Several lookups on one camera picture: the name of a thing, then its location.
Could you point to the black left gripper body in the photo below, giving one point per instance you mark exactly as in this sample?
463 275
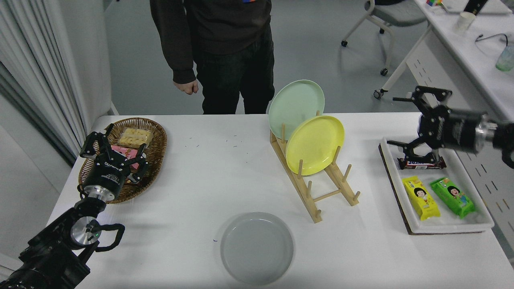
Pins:
106 174

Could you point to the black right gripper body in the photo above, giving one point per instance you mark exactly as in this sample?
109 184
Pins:
453 128

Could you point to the grey plate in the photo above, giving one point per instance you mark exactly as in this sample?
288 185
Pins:
257 249

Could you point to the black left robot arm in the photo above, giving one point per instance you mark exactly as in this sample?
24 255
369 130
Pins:
52 257

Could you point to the yellow plate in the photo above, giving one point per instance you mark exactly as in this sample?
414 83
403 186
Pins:
315 144

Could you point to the wooden plate rack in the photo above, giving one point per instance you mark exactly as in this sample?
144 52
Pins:
316 214

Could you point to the pale green plate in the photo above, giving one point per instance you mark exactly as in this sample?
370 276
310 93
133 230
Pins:
295 104

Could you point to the person's right hand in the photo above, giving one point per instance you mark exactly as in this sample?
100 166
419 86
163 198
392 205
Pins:
188 87

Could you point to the brown snickers bar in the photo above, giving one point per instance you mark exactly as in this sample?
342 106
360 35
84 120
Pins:
421 163

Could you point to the pink snack pack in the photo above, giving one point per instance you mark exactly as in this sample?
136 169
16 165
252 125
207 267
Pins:
122 152

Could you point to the brown wicker basket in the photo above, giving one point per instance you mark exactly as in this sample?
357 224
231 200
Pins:
158 148

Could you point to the clear pack of biscuits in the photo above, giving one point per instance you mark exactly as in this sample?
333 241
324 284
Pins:
136 137

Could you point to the yellow snack pack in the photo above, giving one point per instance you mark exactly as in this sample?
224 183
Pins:
421 198

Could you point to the white desk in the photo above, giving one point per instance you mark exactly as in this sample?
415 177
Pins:
474 56

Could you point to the green snack pack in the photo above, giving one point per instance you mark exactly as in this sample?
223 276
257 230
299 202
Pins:
453 198

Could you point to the translucent green cup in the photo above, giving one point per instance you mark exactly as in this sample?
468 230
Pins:
505 59

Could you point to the white lined tray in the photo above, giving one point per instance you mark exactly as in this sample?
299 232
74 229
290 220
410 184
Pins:
417 224

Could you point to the white paper cup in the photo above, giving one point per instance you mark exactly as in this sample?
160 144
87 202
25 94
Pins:
466 21

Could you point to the grey office chair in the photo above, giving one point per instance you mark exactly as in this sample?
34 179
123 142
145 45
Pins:
397 16

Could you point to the colourful puzzle cube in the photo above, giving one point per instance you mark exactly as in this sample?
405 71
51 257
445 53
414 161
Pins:
433 2

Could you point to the white curtain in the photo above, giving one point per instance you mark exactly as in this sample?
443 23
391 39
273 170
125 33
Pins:
32 60

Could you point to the white laptop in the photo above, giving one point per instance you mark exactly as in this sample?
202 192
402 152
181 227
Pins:
498 6

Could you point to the person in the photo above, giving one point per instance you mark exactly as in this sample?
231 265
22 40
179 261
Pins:
225 32

